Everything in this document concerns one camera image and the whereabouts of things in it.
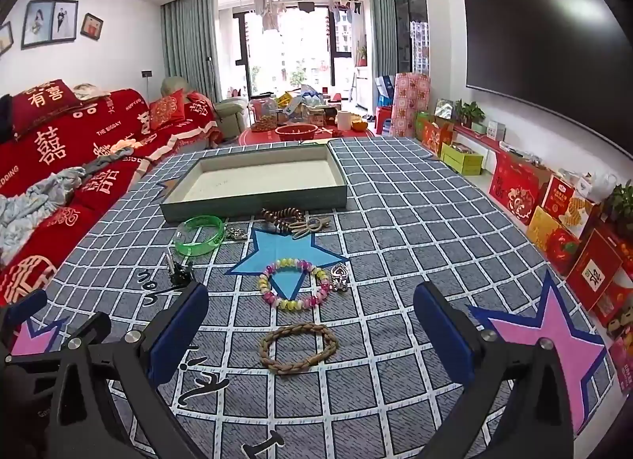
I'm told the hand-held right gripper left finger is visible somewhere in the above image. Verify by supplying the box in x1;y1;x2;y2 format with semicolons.
47;282;211;459

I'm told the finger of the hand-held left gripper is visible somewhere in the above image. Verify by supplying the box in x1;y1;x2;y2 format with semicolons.
64;313;112;344
0;289;48;346

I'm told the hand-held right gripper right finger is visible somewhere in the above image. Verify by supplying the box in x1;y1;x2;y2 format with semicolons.
413;282;578;459

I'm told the colourful bead bracelet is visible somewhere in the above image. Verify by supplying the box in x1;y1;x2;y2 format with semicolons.
257;257;332;312

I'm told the green translucent bangle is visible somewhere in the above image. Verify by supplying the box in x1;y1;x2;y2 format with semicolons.
174;215;227;258

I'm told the brown braided bracelet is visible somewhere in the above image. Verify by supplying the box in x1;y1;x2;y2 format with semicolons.
259;323;340;376

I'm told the brown wooden bead bracelet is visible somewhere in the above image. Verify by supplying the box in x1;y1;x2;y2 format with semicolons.
261;207;306;233

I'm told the grey-green tray with cream lining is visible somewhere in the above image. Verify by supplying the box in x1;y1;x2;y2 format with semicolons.
159;143;348;224

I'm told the black hair clip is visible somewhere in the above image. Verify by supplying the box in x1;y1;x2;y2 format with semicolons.
165;252;195;286

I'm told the grey floral cloth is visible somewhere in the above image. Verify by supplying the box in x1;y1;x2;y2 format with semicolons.
0;167;87;267

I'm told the grey checked blanket with stars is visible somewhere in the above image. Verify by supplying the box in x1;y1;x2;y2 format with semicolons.
0;135;614;459

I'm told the yellow box with apple print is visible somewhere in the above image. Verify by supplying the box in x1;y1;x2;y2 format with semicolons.
525;206;582;277

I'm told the large red carton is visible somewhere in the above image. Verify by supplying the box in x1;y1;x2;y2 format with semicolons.
489;150;553;226

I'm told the yellow-green gift box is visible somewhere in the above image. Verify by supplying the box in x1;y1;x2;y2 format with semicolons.
442;159;483;176
440;143;484;168

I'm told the red gift box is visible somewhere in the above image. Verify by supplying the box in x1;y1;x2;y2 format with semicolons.
566;228;626;312

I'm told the red covered sofa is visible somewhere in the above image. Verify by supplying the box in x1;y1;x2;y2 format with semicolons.
0;76;221;306

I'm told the grey and peach garment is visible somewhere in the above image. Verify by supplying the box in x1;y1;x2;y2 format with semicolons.
86;143;136;176

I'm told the red and white snack box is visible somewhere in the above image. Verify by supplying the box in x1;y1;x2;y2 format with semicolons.
540;175;599;237

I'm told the orange-red gift bag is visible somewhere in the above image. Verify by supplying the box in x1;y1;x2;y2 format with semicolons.
420;120;455;157

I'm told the black garment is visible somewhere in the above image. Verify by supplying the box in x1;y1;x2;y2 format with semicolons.
0;93;13;144

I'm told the red low shelf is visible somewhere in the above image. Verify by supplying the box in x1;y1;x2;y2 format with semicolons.
452;123;545;168

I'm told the green gift bag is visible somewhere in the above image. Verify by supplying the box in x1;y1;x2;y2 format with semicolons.
414;111;438;141

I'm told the white kettle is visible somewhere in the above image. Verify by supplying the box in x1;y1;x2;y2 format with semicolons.
576;170;618;203

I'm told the large red printed pillow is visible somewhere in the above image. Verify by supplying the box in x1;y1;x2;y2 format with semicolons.
10;78;82;136

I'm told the red round rug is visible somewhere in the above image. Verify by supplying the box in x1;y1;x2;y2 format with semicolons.
237;125;377;147

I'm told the leafy potted plant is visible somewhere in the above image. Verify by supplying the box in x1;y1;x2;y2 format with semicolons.
603;182;633;237

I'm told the small red patterned cushion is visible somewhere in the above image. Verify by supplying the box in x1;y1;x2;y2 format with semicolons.
148;94;186;131

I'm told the red plastic stool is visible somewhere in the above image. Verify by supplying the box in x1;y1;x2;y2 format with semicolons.
374;106;395;136

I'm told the green potted plant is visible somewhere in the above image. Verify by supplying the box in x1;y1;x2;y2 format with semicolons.
452;99;485;126

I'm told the light green armchair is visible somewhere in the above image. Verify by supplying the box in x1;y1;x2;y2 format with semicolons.
161;76;249;144

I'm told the red patterned quilt bag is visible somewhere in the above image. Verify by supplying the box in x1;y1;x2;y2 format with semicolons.
390;72;431;140

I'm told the cream patterned cushion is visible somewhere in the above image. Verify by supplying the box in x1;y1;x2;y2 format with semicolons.
74;83;112;101

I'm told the red plastic basket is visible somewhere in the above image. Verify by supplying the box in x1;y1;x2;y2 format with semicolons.
274;124;318;144

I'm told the blue and white box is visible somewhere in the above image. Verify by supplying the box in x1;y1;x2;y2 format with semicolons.
374;74;398;109

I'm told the pile of snack packets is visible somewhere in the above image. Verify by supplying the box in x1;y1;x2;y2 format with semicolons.
247;86;347;128

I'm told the grey-green curtain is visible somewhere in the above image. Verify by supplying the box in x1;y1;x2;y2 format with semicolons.
159;0;218;116
370;0;400;116

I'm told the framed portrait photo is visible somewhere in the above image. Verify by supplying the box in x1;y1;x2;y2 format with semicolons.
21;0;54;49
51;0;79;42

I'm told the small framed photo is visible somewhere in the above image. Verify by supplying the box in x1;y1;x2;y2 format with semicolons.
80;13;104;40

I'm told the hanging laundry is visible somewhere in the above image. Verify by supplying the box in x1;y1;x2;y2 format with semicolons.
237;0;364;32

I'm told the beige knotted cord ornament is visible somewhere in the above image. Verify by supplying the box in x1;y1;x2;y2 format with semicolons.
291;218;331;241

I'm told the black wall television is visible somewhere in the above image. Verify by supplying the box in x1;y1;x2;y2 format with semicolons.
464;0;633;161

